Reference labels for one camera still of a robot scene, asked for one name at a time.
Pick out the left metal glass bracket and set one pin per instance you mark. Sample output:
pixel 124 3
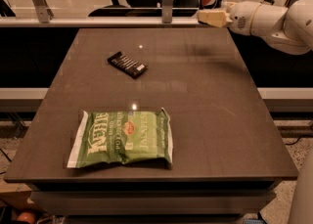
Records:
pixel 43 11

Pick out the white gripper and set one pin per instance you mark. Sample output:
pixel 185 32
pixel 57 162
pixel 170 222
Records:
pixel 240 18

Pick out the orange ball on floor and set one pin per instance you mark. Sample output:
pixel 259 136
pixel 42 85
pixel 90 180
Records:
pixel 27 216

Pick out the dark brown table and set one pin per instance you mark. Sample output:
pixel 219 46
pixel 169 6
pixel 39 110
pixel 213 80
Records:
pixel 228 155

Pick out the black snack bar packet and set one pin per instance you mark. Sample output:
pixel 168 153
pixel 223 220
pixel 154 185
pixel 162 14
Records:
pixel 127 65

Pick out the green kettle chips bag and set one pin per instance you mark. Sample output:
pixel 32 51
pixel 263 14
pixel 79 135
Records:
pixel 121 137

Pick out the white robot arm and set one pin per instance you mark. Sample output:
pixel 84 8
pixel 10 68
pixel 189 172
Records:
pixel 289 30

